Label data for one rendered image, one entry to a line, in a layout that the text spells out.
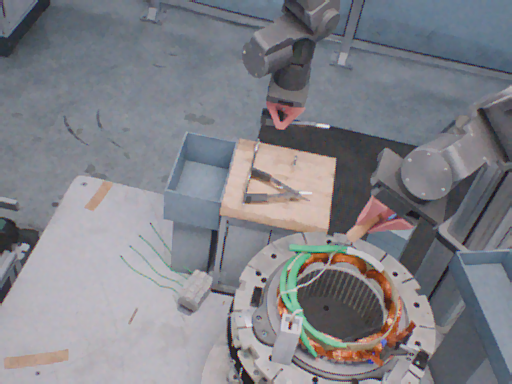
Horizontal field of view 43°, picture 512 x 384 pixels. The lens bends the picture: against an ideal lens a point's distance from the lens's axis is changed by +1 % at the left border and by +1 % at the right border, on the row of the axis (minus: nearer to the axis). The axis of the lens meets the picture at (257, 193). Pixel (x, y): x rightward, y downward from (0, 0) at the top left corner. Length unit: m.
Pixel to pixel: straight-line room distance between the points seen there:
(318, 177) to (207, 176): 0.23
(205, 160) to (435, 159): 0.74
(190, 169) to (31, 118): 1.67
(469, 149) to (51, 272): 0.98
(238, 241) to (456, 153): 0.66
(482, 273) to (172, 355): 0.61
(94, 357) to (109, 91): 1.90
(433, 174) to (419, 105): 2.61
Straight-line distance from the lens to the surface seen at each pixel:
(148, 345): 1.34
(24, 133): 2.89
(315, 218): 1.19
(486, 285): 1.27
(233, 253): 1.30
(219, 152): 1.33
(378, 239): 1.29
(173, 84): 3.11
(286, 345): 0.94
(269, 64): 1.00
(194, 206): 1.21
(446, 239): 1.45
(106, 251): 1.47
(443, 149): 0.68
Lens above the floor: 1.96
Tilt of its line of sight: 47 degrees down
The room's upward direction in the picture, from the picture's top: 11 degrees clockwise
